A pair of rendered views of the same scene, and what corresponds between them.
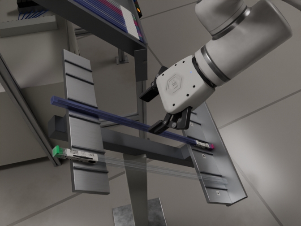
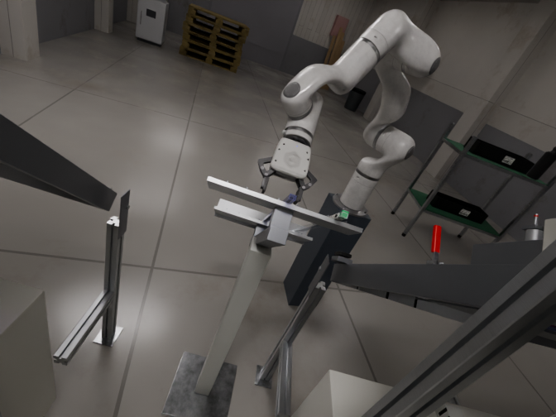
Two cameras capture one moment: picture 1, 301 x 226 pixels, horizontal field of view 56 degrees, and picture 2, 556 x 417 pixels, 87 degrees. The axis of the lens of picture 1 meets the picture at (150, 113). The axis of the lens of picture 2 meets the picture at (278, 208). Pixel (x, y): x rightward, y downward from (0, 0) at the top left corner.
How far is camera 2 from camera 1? 0.76 m
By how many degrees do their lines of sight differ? 62
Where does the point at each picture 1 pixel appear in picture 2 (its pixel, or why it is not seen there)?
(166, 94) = (293, 169)
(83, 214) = not seen: outside the picture
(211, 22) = (305, 106)
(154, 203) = (188, 359)
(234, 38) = (313, 113)
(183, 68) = (289, 146)
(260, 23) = (317, 101)
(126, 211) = (176, 396)
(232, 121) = (155, 247)
